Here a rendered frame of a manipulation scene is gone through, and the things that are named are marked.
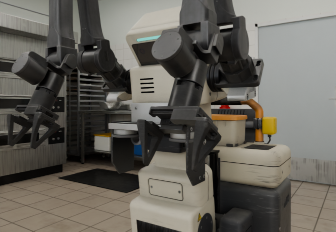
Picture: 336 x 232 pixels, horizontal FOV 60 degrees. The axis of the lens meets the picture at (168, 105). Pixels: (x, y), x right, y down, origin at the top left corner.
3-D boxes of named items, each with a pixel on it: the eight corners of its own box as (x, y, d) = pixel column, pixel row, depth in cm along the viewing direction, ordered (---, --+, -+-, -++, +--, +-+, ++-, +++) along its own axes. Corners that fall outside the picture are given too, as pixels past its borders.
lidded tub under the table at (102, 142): (93, 150, 483) (93, 134, 483) (113, 146, 521) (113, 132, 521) (109, 152, 461) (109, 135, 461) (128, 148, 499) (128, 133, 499)
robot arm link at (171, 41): (225, 39, 58) (187, 44, 63) (202, -3, 49) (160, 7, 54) (214, 92, 53) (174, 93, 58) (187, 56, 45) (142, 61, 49)
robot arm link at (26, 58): (79, 58, 81) (59, 60, 86) (46, 31, 73) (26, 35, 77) (62, 95, 76) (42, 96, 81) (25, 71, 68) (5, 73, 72)
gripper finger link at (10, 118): (8, 141, 69) (26, 106, 73) (-7, 140, 73) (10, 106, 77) (32, 151, 74) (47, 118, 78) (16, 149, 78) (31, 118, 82)
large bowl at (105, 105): (93, 110, 484) (93, 101, 484) (110, 110, 516) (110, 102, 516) (110, 110, 462) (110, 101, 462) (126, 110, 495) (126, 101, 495)
